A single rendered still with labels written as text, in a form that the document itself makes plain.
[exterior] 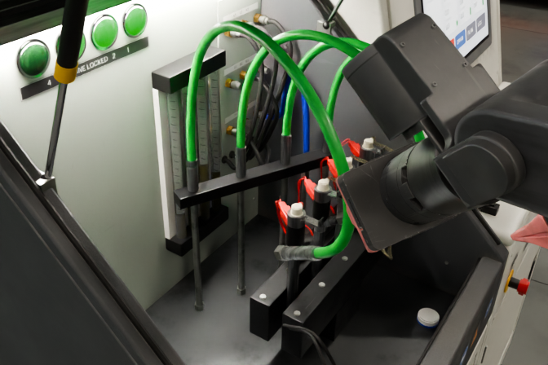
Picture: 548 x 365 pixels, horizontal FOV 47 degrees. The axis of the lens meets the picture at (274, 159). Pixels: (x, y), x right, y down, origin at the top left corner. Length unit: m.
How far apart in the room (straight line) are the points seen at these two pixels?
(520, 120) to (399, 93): 0.10
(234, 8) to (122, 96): 0.29
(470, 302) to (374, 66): 0.76
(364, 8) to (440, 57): 0.77
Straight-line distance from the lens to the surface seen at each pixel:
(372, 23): 1.16
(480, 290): 1.15
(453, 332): 1.06
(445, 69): 0.40
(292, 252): 0.81
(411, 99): 0.40
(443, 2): 1.40
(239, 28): 0.78
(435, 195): 0.42
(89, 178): 0.98
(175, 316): 1.21
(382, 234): 0.49
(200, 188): 1.06
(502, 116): 0.34
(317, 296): 1.03
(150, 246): 1.16
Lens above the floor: 1.69
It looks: 31 degrees down
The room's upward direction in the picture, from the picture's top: 2 degrees clockwise
